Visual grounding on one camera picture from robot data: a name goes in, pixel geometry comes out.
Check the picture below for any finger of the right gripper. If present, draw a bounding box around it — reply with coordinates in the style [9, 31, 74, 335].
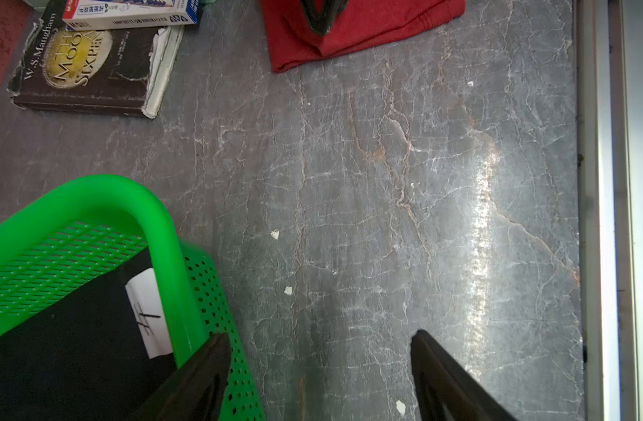
[300, 0, 349, 36]

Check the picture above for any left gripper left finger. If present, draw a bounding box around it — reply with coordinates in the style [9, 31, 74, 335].
[129, 333, 232, 420]

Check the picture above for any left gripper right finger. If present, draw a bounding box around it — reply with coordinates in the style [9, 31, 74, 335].
[410, 330, 514, 420]

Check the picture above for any red t-shirt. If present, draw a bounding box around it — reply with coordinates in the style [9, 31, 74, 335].
[261, 1, 466, 73]

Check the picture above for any black t-shirt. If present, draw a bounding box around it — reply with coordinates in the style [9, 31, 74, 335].
[0, 251, 176, 420]

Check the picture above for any green plastic basket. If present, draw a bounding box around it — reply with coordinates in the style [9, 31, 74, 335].
[0, 175, 265, 420]

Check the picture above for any dark paperback book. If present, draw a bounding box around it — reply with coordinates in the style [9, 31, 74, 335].
[9, 1, 184, 119]

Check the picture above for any white red pen box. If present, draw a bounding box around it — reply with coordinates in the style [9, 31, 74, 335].
[62, 0, 201, 31]

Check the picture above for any aluminium front rail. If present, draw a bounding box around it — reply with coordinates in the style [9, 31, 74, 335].
[574, 1, 643, 420]

